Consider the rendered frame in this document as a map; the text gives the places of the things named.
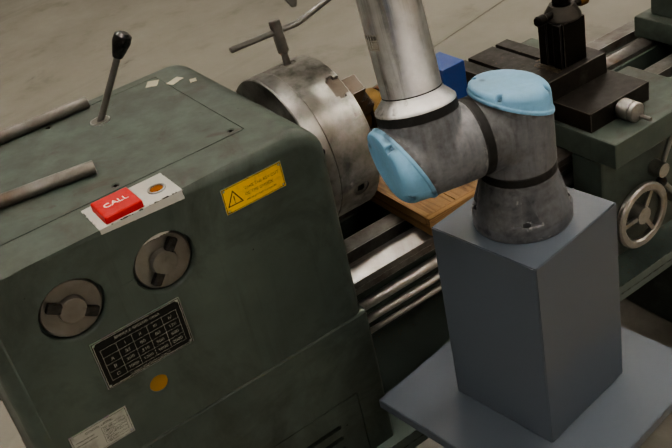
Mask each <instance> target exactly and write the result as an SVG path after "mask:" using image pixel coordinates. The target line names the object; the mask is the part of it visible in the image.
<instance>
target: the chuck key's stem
mask: <svg viewBox="0 0 672 448"><path fill-rule="evenodd" d="M268 24H269V27H270V30H272V31H273V32H274V33H275V35H274V36H273V39H274V43H275V46H276V49H277V52H278V54H280V55H281V58H282V61H283V64H284V65H283V66H288V65H290V64H292V63H291V61H290V58H289V55H288V51H289V48H288V45H287V41H286V38H285V35H284V32H283V29H282V25H281V22H280V19H274V20H271V21H269V23H268Z"/></svg>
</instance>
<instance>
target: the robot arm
mask: <svg viewBox="0 0 672 448"><path fill-rule="evenodd" d="M284 1H286V2H287V3H288V4H289V5H290V6H291V7H296V6H297V0H284ZM355 1H356V5H357V9H358V13H359V16H360V20H361V24H362V28H363V31H364V35H365V39H366V43H367V46H368V50H369V54H370V57H371V61H372V65H373V69H374V72H375V76H376V80H377V84H378V87H379V91H380V95H381V102H380V104H379V105H378V107H377V109H376V110H375V112H374V114H375V119H376V122H377V126H378V128H374V129H372V131H371V132H369V134H368V136H367V141H368V147H369V151H370V154H371V156H372V159H373V161H374V163H375V166H376V168H377V170H378V171H379V173H380V175H381V177H382V178H383V180H384V182H385V183H386V185H387V186H388V187H389V189H390V190H391V191H392V192H393V193H394V194H395V195H396V196H397V197H398V198H399V199H400V200H402V201H404V202H407V203H416V202H419V201H422V200H425V199H428V198H435V197H437V196H438V195H439V194H441V193H444V192H446V191H449V190H451V189H454V188H457V187H459V186H462V185H464V184H467V183H469V182H472V181H474V180H477V179H478V182H477V186H476V190H475V194H474V199H473V203H472V217H473V223H474V226H475V228H476V229H477V230H478V232H480V233H481V234H482V235H483V236H485V237H487V238H489V239H491V240H494V241H497V242H502V243H508V244H527V243H534V242H539V241H543V240H546V239H548V238H551V237H553V236H555V235H557V234H559V233H560V232H562V231H563V230H564V229H565V228H566V227H567V226H568V225H569V224H570V222H571V221H572V218H573V200H572V196H571V194H570V192H569V190H568V189H567V188H566V187H565V183H564V180H563V178H562V175H561V173H560V171H559V169H558V160H557V146H556V133H555V119H554V112H555V106H554V104H553V99H552V91H551V87H550V85H549V84H548V82H547V81H546V80H545V79H543V78H542V77H540V76H539V75H536V74H534V73H531V72H527V71H522V70H513V69H502V70H492V71H487V72H483V73H480V74H478V75H476V76H474V77H473V78H472V79H471V80H470V81H469V82H468V87H467V88H466V91H467V94H468V95H467V96H465V97H463V98H460V99H457V94H456V92H455V91H454V90H453V89H451V88H449V87H448V86H446V85H444V84H443V83H442V80H441V76H440V72H439V68H438V64H437V59H436V55H435V51H434V47H433V43H432V39H431V35H430V31H429V27H428V23H427V19H426V14H425V10H424V6H423V2H422V0H355Z"/></svg>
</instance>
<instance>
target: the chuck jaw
mask: <svg viewBox="0 0 672 448"><path fill-rule="evenodd" d="M326 84H327V85H328V87H329V88H330V89H331V90H332V92H333V93H334V94H335V96H336V97H338V96H340V98H341V99H342V98H344V97H345V93H346V92H348V91H351V93H352V94H353V96H354V97H355V99H356V101H357V102H358V104H359V106H360V108H361V109H362V111H363V113H364V115H366V114H368V113H371V112H372V109H373V106H374V104H375V103H374V102H373V100H372V99H371V98H370V97H369V96H368V94H367V93H366V92H365V89H366V88H365V87H364V86H363V85H362V83H361V82H360V81H359V80H358V78H357V77H356V76H355V75H354V74H353V75H351V76H349V77H347V78H344V79H342V80H339V79H338V78H336V79H334V80H332V79H331V78H329V79H327V82H326Z"/></svg>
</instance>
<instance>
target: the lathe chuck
mask: <svg viewBox="0 0 672 448"><path fill-rule="evenodd" d="M290 61H291V62H292V61H295V63H294V64H293V65H290V66H287V67H280V66H281V65H283V63H281V64H279V65H277V66H275V67H273V68H270V69H268V70H266V71H264V72H262V73H268V74H272V75H274V76H276V77H278V78H280V79H281V80H283V81H284V82H285V83H286V84H288V85H289V86H290V87H291V88H292V89H293V90H294V91H295V92H296V93H297V94H298V95H299V97H300V98H301V99H302V100H303V101H304V103H305V104H306V105H307V107H308V108H309V110H310V111H311V112H312V114H313V116H314V117H315V119H316V120H317V122H318V124H319V126H320V127H321V129H322V131H323V133H324V135H325V137H326V139H327V142H328V144H329V146H330V149H331V151H332V154H333V156H334V159H335V162H336V166H337V169H338V173H339V178H340V183H341V194H342V199H341V207H340V211H339V214H338V217H340V216H342V215H344V214H346V213H347V212H349V211H351V210H353V209H355V208H356V207H358V206H360V205H362V204H364V203H365V202H367V201H369V200H370V199H372V198H373V196H374V195H375V193H376V191H377V188H378V184H379V176H380V173H379V171H378V170H377V168H376V166H375V163H374V161H373V159H372V156H371V154H370V151H369V147H368V141H367V136H368V134H369V132H371V129H370V127H369V124H368V122H367V120H366V117H365V115H364V113H363V111H362V109H361V108H360V106H359V104H358V102H357V101H356V99H355V97H354V96H353V94H352V93H351V91H348V92H346V93H345V97H344V98H342V99H341V98H340V96H338V97H336V96H335V94H334V93H333V92H332V90H331V89H330V88H329V87H328V85H327V84H326V82H327V79H329V78H331V79H332V80H334V79H336V78H338V75H337V74H336V73H335V72H334V71H333V70H332V69H330V68H329V67H328V66H327V65H325V64H324V63H322V62H321V61H319V60H317V59H315V58H313V57H310V56H306V55H301V56H297V57H295V58H292V59H290ZM363 180H367V182H368V185H367V187H366V189H365V190H364V191H363V192H362V193H360V194H354V190H355V187H356V186H357V184H358V183H360V182H361V181H363Z"/></svg>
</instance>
